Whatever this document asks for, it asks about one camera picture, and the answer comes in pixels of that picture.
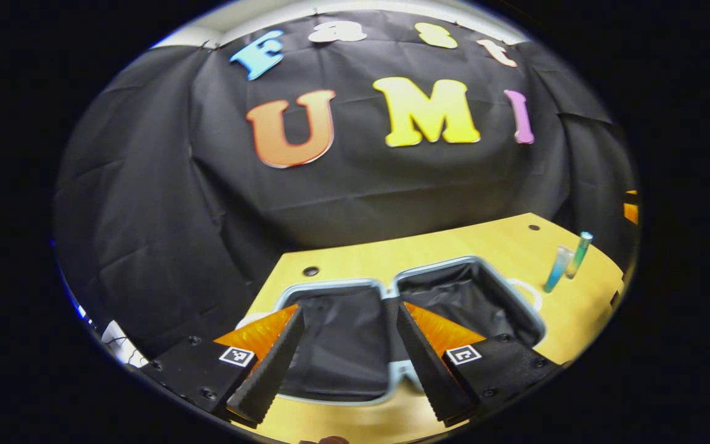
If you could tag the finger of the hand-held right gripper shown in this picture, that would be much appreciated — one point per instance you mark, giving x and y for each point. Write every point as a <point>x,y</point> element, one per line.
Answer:
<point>631,209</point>

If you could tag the clear blue squeeze tube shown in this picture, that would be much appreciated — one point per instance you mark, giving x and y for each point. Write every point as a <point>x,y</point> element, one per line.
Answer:
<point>557,269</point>

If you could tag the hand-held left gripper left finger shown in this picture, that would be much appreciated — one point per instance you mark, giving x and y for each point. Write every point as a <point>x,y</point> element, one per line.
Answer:
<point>272,370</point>

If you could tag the light blue suitcase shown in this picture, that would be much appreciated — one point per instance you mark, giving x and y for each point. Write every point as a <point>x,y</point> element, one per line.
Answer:
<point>342,345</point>

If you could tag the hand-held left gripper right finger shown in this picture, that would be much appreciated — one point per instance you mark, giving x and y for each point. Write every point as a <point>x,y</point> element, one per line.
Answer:
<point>429,370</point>

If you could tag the blue capped bottle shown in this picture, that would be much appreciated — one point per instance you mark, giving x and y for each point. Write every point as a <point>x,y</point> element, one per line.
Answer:
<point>579,254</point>

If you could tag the white printed board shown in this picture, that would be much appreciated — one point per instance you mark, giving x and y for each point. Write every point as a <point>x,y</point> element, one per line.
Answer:
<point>122,345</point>

